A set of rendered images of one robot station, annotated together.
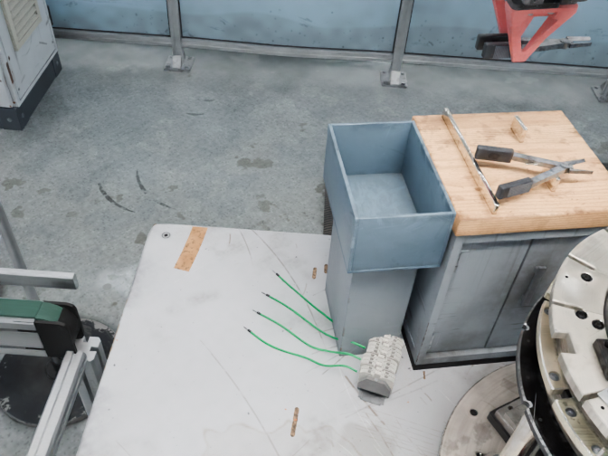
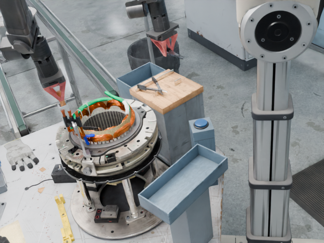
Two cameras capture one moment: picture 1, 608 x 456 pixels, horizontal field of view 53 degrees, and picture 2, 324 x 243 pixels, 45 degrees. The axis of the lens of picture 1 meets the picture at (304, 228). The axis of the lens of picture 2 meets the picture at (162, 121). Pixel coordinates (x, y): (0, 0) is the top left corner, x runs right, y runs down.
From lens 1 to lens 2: 141 cm
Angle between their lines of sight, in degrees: 51
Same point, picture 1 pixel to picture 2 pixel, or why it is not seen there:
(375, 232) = (120, 85)
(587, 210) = (153, 102)
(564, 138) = (186, 90)
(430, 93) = not seen: outside the picture
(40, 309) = (112, 91)
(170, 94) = (317, 82)
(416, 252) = (129, 97)
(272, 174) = (316, 134)
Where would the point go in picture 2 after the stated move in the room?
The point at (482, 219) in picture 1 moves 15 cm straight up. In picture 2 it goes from (132, 91) to (125, 54)
